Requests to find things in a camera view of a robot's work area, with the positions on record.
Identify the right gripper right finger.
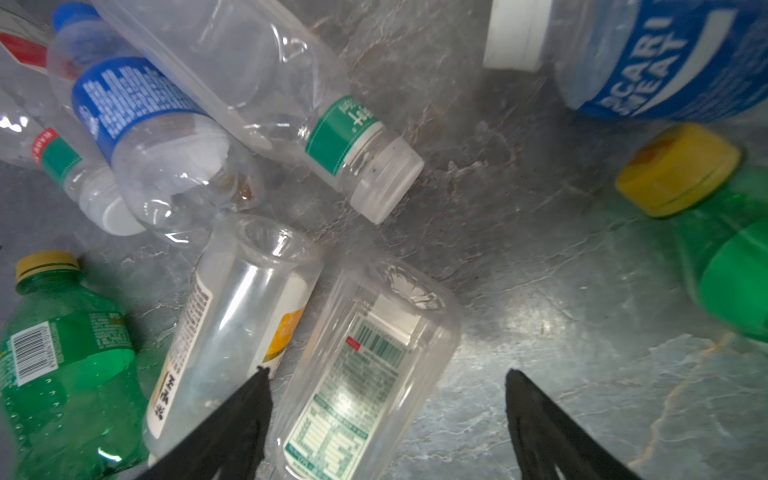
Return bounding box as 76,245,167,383
505,369,639,480

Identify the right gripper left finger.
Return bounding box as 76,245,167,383
140,367,273,480

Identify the clear bottle green white label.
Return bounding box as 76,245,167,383
269,250,461,479

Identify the clear bottle yellow white label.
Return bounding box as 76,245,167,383
143,214,322,463

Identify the green bottle left yellow cap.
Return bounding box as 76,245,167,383
1,251,147,479

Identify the green bottle yellow cap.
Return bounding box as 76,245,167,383
1,251,147,479
615,123,767,343

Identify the clear bottle blue label cap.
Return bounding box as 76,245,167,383
47,1,265,247

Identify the green bottle right yellow cap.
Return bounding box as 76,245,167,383
615,123,767,343

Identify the clear bottle red green label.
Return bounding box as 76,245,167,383
1,1,144,236

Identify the clear bottle green neck label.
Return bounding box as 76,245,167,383
96,1,424,224

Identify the blue label bottle white cap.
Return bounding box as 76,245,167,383
483,1,767,126

